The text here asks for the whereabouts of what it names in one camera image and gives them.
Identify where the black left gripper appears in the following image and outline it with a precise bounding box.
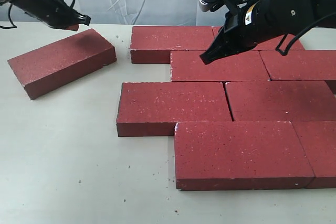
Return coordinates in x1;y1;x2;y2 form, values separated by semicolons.
13;0;91;31

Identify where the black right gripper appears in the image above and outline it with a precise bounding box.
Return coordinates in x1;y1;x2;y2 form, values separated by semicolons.
200;1;278;65

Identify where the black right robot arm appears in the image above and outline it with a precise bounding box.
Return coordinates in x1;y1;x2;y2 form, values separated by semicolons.
198;0;335;65

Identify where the red brick back row right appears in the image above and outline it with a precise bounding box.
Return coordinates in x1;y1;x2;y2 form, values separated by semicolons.
212;26;305;51

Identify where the red brick third row right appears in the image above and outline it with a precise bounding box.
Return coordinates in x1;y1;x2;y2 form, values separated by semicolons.
225;81;335;121

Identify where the red brick back row left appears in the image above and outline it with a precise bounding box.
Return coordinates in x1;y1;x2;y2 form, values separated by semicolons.
130;26;214;64

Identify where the red brick second row right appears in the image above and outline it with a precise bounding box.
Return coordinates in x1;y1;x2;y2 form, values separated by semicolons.
259;50;335;93

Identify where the red brick front row left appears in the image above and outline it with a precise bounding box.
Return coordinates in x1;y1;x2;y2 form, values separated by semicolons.
174;121;315;191

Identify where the red brick front row right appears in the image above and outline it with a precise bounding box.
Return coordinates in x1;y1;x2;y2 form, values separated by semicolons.
292;121;335;189

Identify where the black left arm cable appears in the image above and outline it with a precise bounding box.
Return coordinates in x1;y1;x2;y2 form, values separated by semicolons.
0;0;77;29

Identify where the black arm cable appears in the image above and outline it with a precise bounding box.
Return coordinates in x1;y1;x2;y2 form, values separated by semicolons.
0;0;77;29
275;11;336;57

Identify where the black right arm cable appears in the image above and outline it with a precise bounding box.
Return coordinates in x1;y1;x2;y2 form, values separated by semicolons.
275;11;336;57

